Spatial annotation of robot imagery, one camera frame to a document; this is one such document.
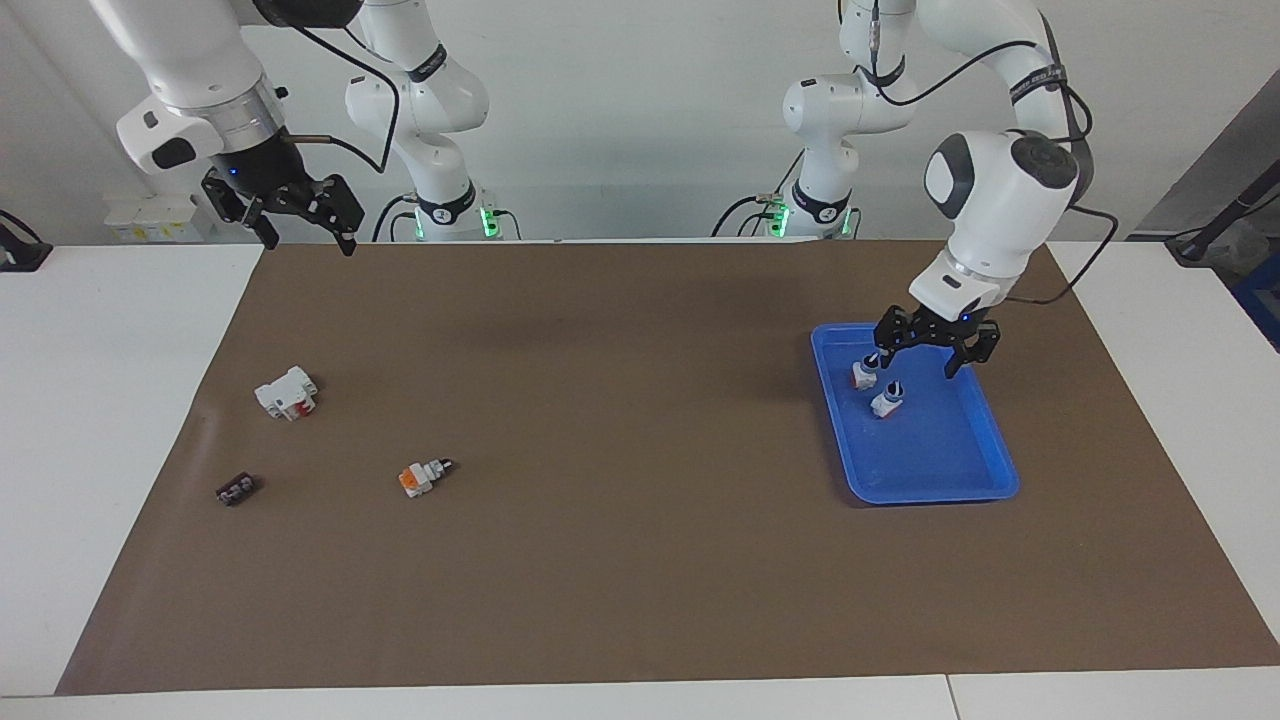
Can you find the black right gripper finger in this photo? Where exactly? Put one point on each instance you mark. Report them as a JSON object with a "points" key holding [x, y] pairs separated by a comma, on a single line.
{"points": [[338, 205], [240, 210]]}

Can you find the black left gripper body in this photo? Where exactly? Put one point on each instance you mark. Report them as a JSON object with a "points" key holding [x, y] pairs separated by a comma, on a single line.
{"points": [[945, 330]]}

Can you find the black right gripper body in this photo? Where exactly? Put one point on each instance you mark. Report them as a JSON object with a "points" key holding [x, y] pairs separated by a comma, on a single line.
{"points": [[260, 175]]}

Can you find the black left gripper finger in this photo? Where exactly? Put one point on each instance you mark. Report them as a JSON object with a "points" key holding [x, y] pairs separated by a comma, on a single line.
{"points": [[893, 330], [980, 348]]}

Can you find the knob switch with green base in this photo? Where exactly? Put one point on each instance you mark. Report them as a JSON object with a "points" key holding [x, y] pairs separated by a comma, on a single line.
{"points": [[886, 403]]}

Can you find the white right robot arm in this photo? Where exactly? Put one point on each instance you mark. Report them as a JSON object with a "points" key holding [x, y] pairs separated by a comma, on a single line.
{"points": [[190, 60]]}

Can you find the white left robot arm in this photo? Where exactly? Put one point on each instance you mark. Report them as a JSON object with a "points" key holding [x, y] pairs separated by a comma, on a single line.
{"points": [[1000, 200]]}

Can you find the white box in background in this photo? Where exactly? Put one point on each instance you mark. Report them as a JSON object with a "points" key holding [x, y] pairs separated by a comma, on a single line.
{"points": [[140, 218]]}

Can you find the blue plastic tray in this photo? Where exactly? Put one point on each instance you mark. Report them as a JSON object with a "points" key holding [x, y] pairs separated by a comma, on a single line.
{"points": [[930, 450]]}

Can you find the white circuit breaker red lever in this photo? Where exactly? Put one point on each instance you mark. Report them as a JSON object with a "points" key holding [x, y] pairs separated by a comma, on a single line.
{"points": [[280, 392]]}

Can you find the small black terminal block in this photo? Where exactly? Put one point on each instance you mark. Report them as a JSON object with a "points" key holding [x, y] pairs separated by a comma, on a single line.
{"points": [[235, 490]]}

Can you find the blue crate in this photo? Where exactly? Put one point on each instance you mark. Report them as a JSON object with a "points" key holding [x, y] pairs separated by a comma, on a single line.
{"points": [[1262, 300]]}

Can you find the brown paper table mat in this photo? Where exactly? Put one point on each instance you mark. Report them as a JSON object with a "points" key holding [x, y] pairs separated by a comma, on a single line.
{"points": [[620, 500]]}

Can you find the knob switch with red base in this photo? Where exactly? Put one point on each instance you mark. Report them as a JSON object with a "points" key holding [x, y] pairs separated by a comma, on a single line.
{"points": [[862, 378]]}

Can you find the black clamp mount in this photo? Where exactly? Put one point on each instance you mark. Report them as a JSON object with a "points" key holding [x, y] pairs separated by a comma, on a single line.
{"points": [[20, 255]]}

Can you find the knob switch with orange base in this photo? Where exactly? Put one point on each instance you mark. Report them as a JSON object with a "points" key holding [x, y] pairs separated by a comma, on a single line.
{"points": [[415, 480]]}

